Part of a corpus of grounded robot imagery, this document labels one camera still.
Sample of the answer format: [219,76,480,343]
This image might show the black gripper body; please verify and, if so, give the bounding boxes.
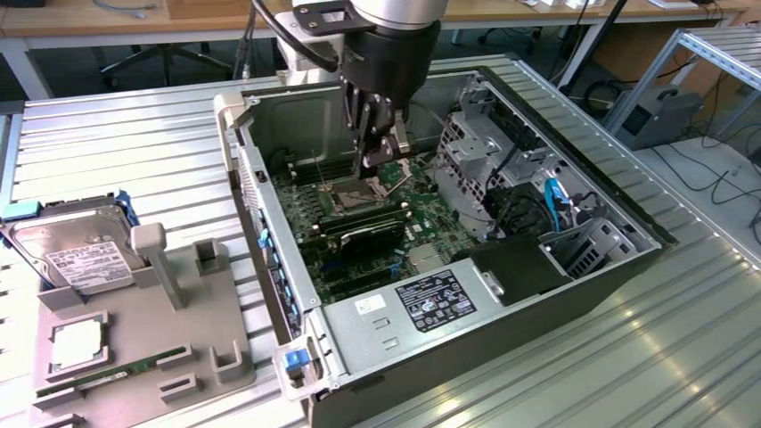
[339,20,443,107]

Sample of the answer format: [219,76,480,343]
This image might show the black graphics card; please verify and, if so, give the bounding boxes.
[296,218,402,260]

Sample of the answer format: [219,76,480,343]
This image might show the metal socket cover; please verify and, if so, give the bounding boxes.
[371,162,418,197]

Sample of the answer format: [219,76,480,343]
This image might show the black RAM slot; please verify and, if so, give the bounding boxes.
[294,165,359,186]
[290,155,358,176]

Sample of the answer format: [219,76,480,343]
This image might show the open grey PC case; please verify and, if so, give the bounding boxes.
[212,64,683,428]

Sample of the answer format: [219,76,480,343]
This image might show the tall metal drive cage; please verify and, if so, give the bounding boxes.
[436,75,572,242]

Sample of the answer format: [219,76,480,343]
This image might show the CPU socket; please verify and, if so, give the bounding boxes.
[330,177,382,215]

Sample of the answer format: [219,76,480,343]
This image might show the green motherboard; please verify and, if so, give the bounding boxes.
[271,149,478,302]

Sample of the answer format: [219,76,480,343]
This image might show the black office chair base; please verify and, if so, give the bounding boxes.
[450,25,544,46]
[98,42,235,88]

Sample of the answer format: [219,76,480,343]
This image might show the wooden desk with white leg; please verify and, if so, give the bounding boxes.
[443,0,752,90]

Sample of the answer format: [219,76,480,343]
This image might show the silver chipset heatsink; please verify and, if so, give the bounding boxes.
[408,245,447,274]

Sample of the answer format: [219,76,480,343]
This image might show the brown cardboard box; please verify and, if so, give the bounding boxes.
[163,0,255,21]

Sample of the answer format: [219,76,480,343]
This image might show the black slanted stand pole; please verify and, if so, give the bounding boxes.
[558,0,631,91]

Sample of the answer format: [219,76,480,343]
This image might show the black plastic air shroud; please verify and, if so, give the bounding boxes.
[455,234,576,307]

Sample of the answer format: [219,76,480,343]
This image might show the black power supply label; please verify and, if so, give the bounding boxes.
[394,267,478,333]

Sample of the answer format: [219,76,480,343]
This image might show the small metal disk bay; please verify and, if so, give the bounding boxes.
[538,213,666,280]

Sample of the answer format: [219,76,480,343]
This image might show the grey power supply unit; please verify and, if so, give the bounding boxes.
[322,258,512,375]

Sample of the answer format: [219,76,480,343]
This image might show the grey equipment box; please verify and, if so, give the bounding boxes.
[606,86,707,151]

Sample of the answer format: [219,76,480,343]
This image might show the silver hard disk drive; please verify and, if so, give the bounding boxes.
[0,193,142,295]

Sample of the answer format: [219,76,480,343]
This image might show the long wooden desk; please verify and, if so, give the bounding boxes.
[0,0,282,102]

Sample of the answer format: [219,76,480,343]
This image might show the grey parts rack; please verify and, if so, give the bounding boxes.
[27,222,260,428]

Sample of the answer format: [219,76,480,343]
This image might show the green RAM stick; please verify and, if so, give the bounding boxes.
[37,346,186,399]

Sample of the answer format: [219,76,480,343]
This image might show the silver CPU chip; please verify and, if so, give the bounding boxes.
[50,320,106,371]

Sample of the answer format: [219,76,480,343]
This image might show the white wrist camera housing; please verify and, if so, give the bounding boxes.
[274,0,380,72]

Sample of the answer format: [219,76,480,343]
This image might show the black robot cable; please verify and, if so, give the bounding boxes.
[248,0,342,75]

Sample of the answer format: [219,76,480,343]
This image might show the hanging black cables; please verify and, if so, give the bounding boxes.
[235,0,259,80]

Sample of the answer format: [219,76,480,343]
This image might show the black wire bundle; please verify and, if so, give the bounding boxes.
[484,182,548,237]

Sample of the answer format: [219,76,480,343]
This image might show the blue flat data wire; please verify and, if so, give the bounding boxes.
[544,176,576,233]

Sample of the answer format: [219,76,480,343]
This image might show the light blue network cable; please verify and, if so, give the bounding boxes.
[94,0,160,20]

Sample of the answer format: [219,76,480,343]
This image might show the aluminium profile frame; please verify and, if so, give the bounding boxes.
[618,26,761,144]

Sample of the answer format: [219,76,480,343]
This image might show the thin black table cable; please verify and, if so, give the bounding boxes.
[651,133,761,206]

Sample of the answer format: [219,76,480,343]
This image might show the blue plastic disk bracket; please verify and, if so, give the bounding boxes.
[0,190,142,228]

